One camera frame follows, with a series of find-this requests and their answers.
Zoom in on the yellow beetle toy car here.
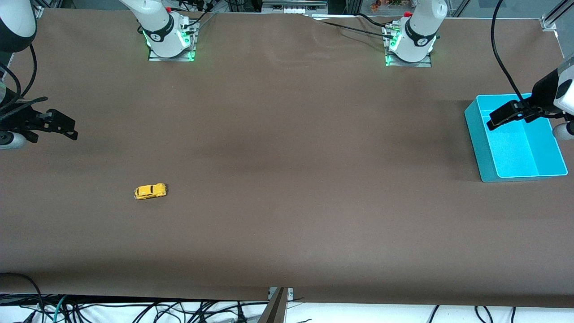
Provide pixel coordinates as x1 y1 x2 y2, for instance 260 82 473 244
134 183 167 200

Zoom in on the blue plastic bin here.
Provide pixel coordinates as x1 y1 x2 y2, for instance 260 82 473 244
465 93 568 183

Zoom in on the brown table cover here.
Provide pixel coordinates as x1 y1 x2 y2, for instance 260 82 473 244
0 8 574 308

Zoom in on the white power strip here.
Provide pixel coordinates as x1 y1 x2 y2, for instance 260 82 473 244
262 0 329 15

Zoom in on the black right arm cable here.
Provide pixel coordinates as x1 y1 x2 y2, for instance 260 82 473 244
0 43 37 118

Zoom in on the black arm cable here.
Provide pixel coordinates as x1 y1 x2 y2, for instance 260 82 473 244
491 0 539 113
0 43 37 118

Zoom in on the aluminium frame profile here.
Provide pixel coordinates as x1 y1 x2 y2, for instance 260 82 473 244
540 0 574 32

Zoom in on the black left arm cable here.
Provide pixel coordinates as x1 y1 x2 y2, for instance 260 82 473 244
491 0 539 113

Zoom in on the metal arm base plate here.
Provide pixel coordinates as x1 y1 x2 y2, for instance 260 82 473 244
385 25 433 68
148 20 197 62

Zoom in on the black looped cable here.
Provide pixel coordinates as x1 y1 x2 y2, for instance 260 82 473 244
0 272 46 317

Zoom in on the teal cable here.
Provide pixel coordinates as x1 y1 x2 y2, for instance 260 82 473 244
52 295 69 323

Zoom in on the metal table bracket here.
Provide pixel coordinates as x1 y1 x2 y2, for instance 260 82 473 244
258 287 295 323

